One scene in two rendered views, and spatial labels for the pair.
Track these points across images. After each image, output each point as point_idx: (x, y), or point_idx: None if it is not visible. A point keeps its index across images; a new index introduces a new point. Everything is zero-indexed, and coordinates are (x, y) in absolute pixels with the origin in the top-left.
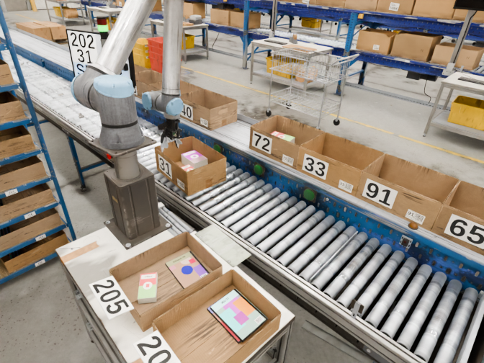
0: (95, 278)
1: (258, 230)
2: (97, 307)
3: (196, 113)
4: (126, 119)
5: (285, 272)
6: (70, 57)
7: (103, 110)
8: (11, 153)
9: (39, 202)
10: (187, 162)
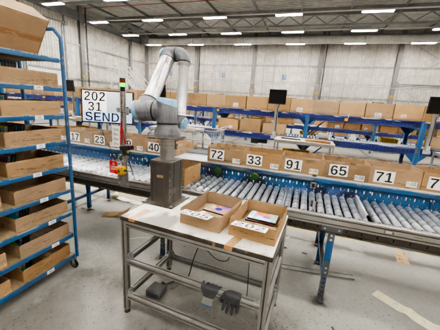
0: (164, 221)
1: None
2: (181, 230)
3: None
4: (175, 120)
5: None
6: (81, 108)
7: (164, 114)
8: (48, 167)
9: (57, 211)
10: None
